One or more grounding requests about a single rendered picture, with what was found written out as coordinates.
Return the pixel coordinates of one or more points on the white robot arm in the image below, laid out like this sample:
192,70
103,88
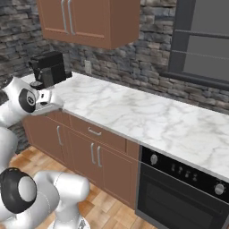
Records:
67,186

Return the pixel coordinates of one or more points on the black oven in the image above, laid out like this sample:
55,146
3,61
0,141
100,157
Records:
176,199

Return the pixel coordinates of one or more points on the narrow brown drawer front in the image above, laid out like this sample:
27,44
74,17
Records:
61,117

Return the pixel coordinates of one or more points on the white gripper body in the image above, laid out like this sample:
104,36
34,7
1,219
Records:
52,103

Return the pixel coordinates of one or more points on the brown wall cupboard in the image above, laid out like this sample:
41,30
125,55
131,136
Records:
123,21

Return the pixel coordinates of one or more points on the brown base cupboard door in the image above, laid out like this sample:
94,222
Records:
117,176
79,155
41,137

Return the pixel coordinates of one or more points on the black coffee machine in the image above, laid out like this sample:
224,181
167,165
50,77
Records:
50,70

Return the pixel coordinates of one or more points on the white wall socket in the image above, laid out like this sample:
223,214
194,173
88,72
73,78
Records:
88,67

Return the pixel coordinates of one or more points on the wide brown drawer front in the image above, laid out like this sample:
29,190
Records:
111,138

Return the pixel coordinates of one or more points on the dark grey window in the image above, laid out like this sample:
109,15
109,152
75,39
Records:
205,38

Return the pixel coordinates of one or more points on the brown wall cupboard door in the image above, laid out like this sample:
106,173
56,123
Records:
50,15
91,18

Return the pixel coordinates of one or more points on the silver oven knob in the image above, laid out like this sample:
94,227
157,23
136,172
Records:
219,189
154,159

